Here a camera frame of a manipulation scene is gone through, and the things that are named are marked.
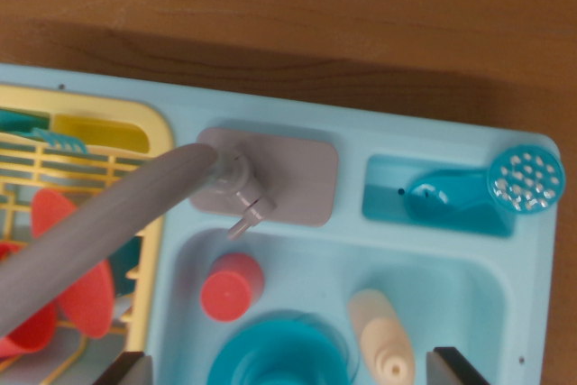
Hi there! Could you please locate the yellow dish rack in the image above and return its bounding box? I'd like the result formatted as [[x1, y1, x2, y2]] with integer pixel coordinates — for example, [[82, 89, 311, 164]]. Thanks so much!
[[0, 82, 176, 385]]

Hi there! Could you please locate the light blue toy sink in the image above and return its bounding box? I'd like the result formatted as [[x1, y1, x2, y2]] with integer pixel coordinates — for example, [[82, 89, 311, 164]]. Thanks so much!
[[0, 62, 563, 385]]

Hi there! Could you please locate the red upside-down cup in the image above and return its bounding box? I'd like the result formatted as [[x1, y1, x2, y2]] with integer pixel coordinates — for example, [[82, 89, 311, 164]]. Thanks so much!
[[200, 252, 266, 324]]

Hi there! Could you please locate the dark teal plate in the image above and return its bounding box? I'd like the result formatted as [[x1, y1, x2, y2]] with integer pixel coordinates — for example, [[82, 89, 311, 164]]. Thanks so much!
[[107, 235, 141, 298]]

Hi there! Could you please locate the red cup with handle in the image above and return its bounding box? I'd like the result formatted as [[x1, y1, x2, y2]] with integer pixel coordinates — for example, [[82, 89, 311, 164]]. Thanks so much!
[[0, 240, 60, 362]]

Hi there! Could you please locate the beige detergent bottle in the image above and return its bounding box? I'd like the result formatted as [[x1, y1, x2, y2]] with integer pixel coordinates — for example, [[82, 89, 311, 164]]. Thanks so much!
[[346, 288, 418, 385]]

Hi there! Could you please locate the red plate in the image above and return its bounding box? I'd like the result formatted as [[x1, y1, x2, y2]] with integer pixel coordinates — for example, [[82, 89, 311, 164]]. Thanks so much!
[[30, 188, 116, 339]]

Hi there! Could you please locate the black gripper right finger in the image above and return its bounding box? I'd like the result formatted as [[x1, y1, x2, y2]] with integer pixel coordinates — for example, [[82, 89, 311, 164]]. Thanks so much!
[[426, 346, 490, 385]]

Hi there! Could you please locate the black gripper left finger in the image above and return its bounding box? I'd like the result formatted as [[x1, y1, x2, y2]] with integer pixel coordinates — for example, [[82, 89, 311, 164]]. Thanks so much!
[[92, 351, 154, 385]]

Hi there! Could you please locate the teal toy fork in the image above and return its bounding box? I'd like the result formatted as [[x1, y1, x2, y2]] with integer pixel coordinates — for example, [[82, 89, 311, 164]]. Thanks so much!
[[31, 126, 89, 154]]

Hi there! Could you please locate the clear plastic plate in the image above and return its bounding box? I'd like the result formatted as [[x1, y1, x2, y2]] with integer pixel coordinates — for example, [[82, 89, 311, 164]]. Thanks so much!
[[270, 310, 362, 377]]

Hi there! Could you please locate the grey toy faucet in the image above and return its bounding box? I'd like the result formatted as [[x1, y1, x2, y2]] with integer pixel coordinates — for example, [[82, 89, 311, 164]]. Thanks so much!
[[0, 126, 340, 339]]

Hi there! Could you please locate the teal plate under cup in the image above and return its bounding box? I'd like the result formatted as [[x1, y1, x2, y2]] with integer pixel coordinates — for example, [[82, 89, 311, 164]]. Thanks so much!
[[207, 310, 362, 385]]

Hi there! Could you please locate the teal slotted spoon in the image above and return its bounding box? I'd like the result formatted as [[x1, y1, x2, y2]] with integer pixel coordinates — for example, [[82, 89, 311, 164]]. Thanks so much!
[[403, 142, 567, 228]]

